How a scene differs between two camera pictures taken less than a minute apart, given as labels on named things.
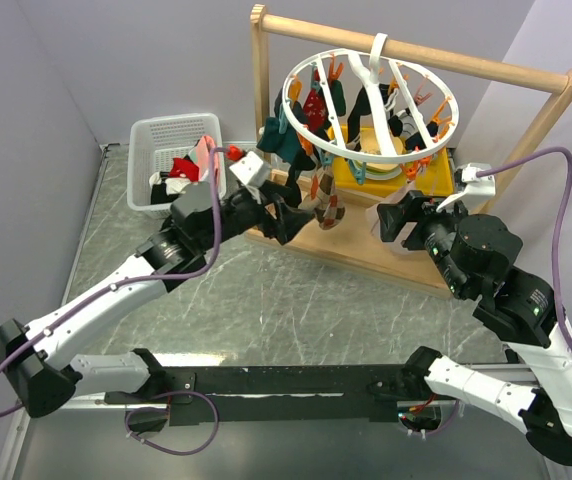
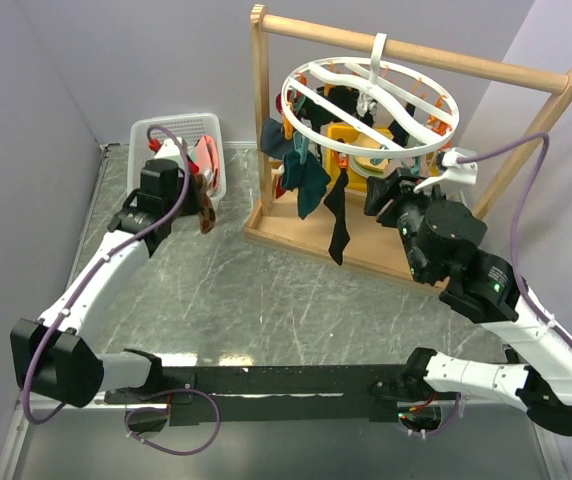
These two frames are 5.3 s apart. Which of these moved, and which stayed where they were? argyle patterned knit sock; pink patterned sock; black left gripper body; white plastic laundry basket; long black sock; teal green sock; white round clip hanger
Moved: argyle patterned knit sock; teal green sock; long black sock; white round clip hanger; black left gripper body
Stayed: pink patterned sock; white plastic laundry basket
